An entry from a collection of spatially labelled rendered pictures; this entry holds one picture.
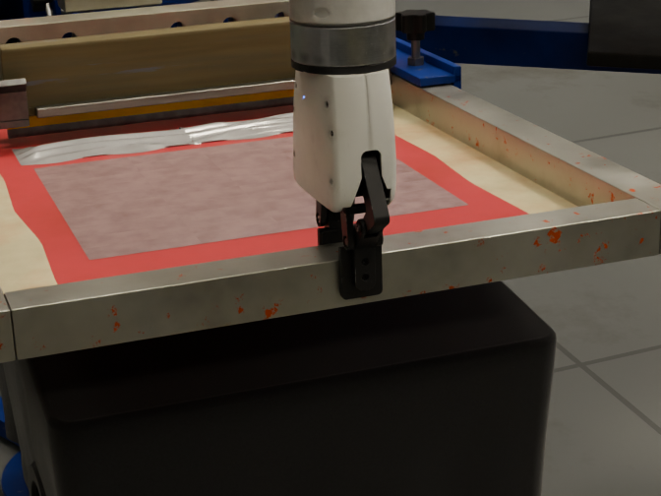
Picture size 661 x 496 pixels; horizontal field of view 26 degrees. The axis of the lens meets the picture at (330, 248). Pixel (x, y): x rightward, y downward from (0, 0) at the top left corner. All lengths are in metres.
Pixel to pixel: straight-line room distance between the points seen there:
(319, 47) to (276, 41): 0.62
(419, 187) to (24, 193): 0.37
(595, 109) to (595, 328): 1.54
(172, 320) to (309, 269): 0.11
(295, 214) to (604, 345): 2.07
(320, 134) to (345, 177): 0.04
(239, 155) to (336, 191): 0.47
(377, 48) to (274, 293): 0.19
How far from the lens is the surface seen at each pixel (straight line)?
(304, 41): 1.00
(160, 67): 1.58
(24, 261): 1.20
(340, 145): 0.99
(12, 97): 1.54
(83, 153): 1.50
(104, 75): 1.56
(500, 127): 1.40
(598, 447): 2.91
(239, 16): 1.84
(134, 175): 1.41
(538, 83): 5.01
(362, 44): 0.99
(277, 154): 1.46
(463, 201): 1.29
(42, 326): 1.00
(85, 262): 1.18
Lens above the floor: 1.54
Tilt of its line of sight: 25 degrees down
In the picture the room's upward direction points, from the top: straight up
